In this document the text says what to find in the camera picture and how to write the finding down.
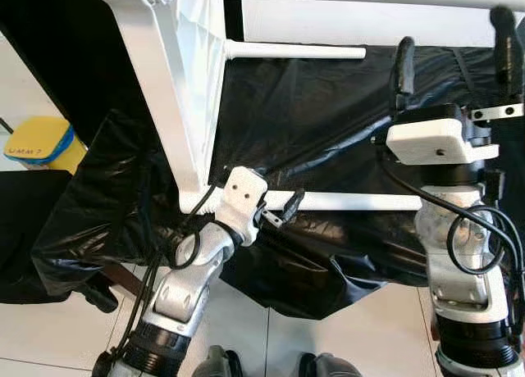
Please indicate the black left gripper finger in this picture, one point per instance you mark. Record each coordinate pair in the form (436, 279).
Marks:
(294, 203)

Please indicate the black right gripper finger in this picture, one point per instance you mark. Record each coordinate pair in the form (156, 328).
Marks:
(509, 49)
(404, 74)

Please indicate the white plastic table top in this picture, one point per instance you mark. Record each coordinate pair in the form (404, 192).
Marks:
(156, 65)

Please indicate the black plastic table cover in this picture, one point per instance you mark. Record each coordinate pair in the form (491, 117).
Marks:
(312, 115)

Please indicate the dark grey robot left leg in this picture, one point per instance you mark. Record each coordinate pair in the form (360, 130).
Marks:
(217, 363)

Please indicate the dark grey robot leg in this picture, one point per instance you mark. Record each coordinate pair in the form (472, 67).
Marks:
(217, 363)
(328, 366)

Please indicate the brown wooden table leg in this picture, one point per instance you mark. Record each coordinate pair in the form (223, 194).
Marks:
(123, 283)

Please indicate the dark grey robot right leg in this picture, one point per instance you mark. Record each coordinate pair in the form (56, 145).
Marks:
(328, 366)

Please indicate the yellow and blue box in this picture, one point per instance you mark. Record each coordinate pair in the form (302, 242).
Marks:
(37, 135)

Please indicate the black open tool bag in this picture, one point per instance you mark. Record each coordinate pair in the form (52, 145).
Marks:
(25, 238)

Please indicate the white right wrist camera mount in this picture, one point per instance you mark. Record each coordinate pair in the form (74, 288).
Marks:
(435, 139)

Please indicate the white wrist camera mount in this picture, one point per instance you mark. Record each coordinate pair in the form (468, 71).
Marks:
(242, 193)
(435, 139)

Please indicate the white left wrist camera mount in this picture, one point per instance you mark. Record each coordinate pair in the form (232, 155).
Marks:
(242, 193)

